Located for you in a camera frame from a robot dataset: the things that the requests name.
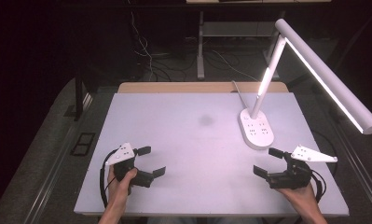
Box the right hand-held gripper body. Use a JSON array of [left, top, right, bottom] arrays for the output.
[[267, 145, 338, 190]]

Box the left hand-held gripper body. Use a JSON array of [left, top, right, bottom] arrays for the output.
[[104, 142, 155, 189]]

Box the white desk lamp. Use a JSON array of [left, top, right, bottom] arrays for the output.
[[239, 18, 372, 151]]

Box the person's right hand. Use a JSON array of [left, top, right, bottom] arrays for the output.
[[275, 182, 320, 213]]

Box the person's left hand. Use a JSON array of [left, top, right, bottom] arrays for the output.
[[106, 164, 139, 208]]

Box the black metal stand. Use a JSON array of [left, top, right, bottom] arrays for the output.
[[63, 70, 93, 122]]

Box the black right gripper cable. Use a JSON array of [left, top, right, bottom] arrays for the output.
[[310, 130, 339, 203]]

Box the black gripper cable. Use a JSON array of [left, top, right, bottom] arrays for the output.
[[310, 130, 339, 203], [99, 148, 118, 209]]

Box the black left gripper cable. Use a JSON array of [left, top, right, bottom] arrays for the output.
[[99, 148, 118, 209]]

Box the black rectangular floor frame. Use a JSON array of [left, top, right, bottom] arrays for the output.
[[69, 132, 96, 158]]

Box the metal floor rail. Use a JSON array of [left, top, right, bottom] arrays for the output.
[[329, 118, 372, 214], [24, 124, 79, 224]]

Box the white lamp cable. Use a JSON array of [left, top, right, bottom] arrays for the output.
[[231, 80, 249, 110]]

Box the thin white floor cable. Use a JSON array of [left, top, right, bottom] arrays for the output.
[[129, 0, 156, 82], [211, 49, 260, 83]]

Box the grey metal desk frame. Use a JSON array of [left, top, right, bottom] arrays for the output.
[[197, 10, 284, 81]]

